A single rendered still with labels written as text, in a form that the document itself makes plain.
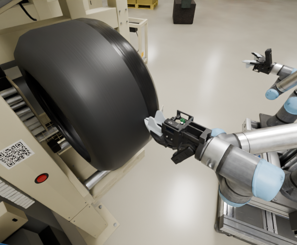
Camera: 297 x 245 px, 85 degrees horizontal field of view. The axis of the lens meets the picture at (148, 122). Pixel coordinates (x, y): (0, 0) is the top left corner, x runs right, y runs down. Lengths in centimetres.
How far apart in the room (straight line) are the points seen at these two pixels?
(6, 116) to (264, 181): 59
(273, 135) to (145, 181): 137
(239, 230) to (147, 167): 94
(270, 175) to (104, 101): 40
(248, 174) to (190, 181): 144
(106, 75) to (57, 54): 12
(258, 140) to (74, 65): 54
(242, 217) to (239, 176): 123
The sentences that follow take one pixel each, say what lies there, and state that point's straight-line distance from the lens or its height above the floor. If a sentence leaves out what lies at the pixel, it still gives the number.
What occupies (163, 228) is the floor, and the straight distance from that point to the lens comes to 165.
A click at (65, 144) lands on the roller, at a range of 97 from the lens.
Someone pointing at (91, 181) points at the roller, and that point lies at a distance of 80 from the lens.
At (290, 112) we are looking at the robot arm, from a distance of 140.
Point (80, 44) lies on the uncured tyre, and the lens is 51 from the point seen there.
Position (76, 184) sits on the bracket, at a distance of 78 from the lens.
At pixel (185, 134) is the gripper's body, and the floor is 131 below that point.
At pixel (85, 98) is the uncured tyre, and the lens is 43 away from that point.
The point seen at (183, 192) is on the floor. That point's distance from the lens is 175.
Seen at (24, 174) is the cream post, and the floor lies 113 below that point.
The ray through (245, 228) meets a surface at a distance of 158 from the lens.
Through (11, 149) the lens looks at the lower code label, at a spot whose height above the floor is 124.
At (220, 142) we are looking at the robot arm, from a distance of 41.
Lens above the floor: 162
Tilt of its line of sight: 47 degrees down
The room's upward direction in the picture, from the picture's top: straight up
